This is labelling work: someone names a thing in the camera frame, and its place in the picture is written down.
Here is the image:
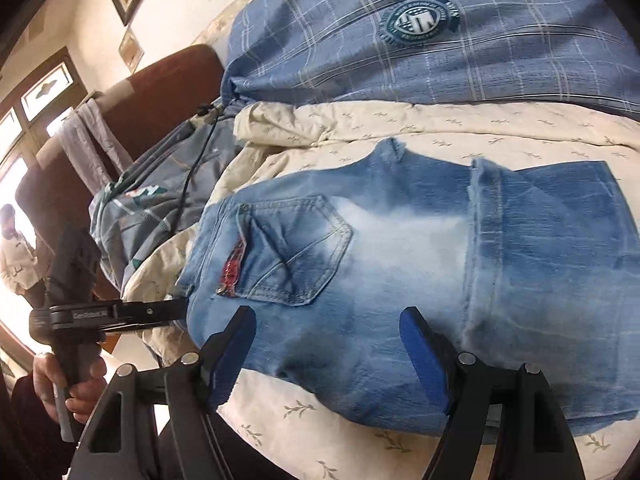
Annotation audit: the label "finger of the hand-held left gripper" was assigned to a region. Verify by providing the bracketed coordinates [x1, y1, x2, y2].
[102, 297, 188, 334]

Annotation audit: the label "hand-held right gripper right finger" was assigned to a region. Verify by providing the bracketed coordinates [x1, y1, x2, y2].
[400, 306, 588, 480]

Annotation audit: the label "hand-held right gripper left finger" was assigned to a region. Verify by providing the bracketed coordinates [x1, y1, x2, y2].
[72, 305, 257, 480]

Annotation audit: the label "light blue denim pants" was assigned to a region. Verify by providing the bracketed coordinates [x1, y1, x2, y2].
[177, 137, 640, 436]

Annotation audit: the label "person's left forearm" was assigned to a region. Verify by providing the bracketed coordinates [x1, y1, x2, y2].
[9, 375, 76, 480]

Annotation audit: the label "person's left hand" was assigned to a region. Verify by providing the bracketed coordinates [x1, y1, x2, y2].
[32, 352, 108, 426]

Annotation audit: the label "grey-blue printed duvet cover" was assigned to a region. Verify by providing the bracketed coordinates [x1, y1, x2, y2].
[89, 100, 246, 293]

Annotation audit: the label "grey hanging cloth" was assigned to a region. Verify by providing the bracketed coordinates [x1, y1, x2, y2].
[62, 95, 133, 193]

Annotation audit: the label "wooden door with glass panes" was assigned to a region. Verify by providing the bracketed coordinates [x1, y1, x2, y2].
[0, 46, 90, 201]

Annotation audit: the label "cream leaf-print blanket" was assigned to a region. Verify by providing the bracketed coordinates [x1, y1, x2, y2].
[122, 101, 640, 480]

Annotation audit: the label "black power cable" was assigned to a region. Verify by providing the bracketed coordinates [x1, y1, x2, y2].
[165, 105, 221, 233]

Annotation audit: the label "small framed wall picture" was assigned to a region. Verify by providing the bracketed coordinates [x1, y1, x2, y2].
[118, 27, 145, 73]

